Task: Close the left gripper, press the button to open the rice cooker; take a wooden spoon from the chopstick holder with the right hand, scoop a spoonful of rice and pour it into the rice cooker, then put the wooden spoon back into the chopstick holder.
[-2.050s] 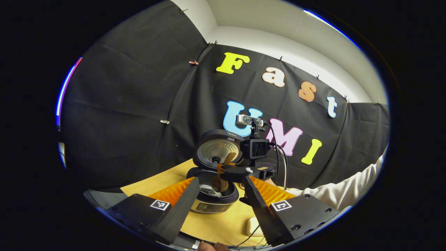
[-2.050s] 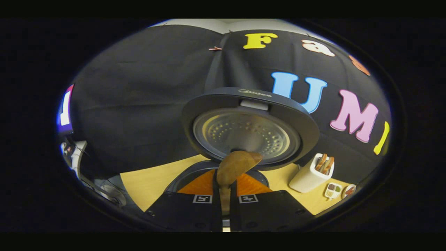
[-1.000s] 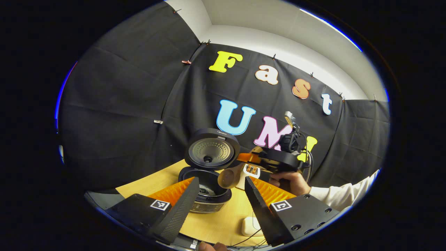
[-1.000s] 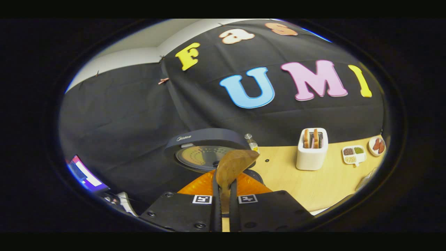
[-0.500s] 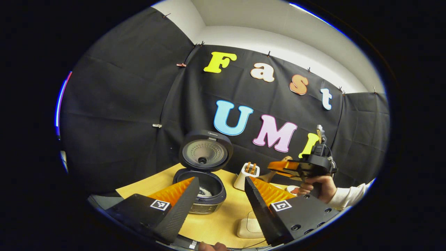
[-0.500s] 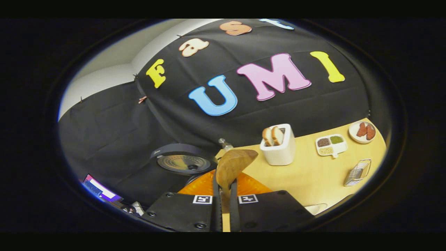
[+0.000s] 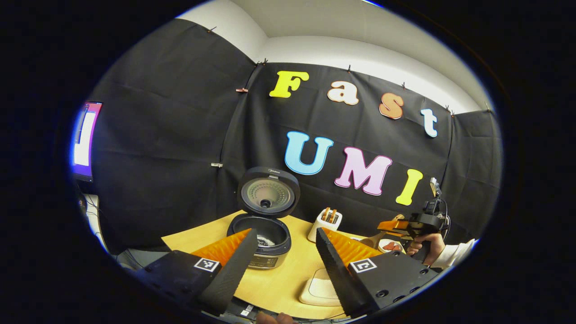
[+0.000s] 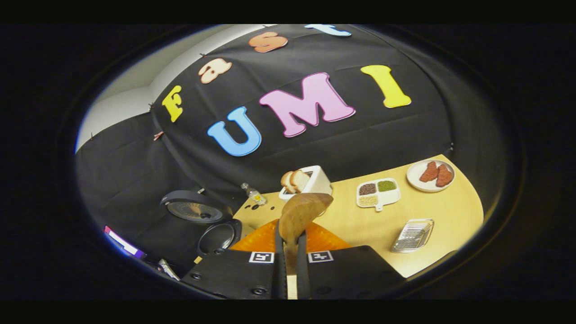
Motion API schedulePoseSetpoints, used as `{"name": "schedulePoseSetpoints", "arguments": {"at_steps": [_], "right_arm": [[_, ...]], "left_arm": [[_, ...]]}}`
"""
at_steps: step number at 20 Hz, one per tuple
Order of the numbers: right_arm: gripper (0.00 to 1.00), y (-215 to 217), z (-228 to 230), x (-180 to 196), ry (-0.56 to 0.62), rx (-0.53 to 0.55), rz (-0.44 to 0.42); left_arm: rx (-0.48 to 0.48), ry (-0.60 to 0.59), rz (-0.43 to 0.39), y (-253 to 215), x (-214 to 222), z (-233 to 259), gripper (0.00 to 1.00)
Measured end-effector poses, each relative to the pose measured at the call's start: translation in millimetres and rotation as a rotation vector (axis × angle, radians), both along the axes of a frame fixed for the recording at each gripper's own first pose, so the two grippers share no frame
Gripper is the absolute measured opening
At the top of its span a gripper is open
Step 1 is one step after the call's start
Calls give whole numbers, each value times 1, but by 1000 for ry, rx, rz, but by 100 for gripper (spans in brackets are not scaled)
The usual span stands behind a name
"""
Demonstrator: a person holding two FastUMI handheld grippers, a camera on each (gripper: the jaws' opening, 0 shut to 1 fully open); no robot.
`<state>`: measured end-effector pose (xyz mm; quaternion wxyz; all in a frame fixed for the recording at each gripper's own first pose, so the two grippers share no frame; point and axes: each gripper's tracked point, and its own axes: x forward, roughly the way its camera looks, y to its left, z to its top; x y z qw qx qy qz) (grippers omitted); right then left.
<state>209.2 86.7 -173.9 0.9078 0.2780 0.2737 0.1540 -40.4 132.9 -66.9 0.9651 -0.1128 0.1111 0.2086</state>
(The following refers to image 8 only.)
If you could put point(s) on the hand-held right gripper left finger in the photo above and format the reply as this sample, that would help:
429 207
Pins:
234 274

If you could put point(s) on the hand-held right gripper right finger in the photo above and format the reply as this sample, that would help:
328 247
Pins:
351 274

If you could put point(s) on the clear chopstick holder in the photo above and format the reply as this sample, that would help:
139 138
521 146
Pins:
413 236

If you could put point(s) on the black rice cooker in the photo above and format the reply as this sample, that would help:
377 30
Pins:
198 209

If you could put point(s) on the wooden spoon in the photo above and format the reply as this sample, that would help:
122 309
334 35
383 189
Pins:
299 216

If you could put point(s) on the small glass bottle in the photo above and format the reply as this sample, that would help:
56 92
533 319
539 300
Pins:
254 194

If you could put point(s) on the white divided grain dish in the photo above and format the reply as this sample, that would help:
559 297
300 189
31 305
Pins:
378 194

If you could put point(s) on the white toaster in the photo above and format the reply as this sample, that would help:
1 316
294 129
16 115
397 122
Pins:
320 182

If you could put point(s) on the toasted bread slice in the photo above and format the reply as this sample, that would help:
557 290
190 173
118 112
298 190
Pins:
300 179
287 182

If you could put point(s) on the white round plate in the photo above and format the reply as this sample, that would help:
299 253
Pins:
416 182

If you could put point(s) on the red meat slice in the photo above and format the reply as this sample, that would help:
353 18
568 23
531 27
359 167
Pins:
444 176
429 172

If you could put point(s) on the pink clothes peg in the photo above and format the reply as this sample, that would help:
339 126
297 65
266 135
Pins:
158 136

